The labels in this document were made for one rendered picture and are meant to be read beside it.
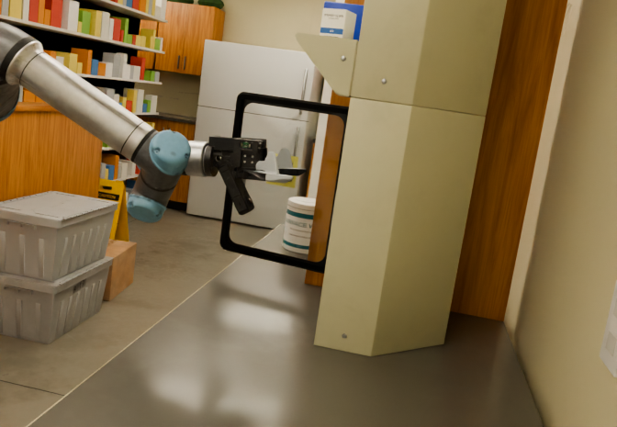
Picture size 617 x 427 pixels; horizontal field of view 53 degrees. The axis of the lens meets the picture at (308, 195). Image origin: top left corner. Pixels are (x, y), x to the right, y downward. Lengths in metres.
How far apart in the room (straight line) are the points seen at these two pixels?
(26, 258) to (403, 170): 2.50
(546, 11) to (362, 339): 0.82
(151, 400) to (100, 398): 0.07
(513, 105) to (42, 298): 2.51
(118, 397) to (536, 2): 1.16
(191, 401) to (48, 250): 2.35
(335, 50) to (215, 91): 5.24
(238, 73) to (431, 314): 5.18
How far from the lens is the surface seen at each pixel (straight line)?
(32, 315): 3.40
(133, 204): 1.26
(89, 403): 0.96
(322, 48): 1.12
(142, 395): 0.98
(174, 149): 1.15
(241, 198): 1.30
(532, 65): 1.50
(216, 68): 6.34
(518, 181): 1.50
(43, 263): 3.29
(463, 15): 1.18
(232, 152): 1.30
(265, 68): 6.19
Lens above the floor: 1.40
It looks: 9 degrees down
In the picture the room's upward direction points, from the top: 8 degrees clockwise
